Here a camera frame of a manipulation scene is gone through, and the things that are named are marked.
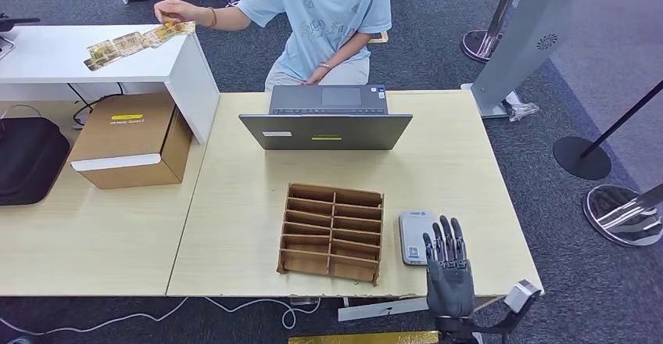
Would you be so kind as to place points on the person's left hand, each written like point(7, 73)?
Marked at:
point(316, 76)

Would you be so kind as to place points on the person's right hand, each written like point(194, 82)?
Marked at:
point(173, 10)

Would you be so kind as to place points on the person's right forearm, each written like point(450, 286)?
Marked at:
point(228, 19)

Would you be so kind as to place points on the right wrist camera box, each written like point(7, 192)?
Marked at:
point(520, 296)

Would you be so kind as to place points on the white card reader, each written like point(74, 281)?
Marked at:
point(412, 235)

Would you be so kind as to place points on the person's left forearm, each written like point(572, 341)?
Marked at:
point(349, 49)

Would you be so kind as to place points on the wooden slotted card organizer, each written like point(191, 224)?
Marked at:
point(331, 233)

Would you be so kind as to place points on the white counter shelf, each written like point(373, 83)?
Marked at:
point(77, 62)

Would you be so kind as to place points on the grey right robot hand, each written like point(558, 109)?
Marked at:
point(449, 279)

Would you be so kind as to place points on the tan wooden stool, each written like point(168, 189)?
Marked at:
point(380, 37)

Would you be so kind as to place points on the person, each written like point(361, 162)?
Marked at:
point(316, 20)

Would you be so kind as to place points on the black carrying case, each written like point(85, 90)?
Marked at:
point(28, 161)

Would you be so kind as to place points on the silver kiosk panel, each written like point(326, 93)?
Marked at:
point(520, 36)

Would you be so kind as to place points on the grey laptop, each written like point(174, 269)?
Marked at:
point(326, 130)

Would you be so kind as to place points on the chrome stanchion post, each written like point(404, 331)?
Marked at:
point(483, 44)
point(616, 221)

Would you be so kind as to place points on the black stanchion post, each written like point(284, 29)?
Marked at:
point(581, 159)

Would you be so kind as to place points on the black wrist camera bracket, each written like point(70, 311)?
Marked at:
point(497, 326)

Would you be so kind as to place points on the grey power adapter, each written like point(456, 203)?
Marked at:
point(304, 300)

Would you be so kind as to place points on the clear plastic bag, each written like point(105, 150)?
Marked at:
point(519, 108)

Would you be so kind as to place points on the brown cardboard box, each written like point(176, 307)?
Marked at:
point(129, 139)

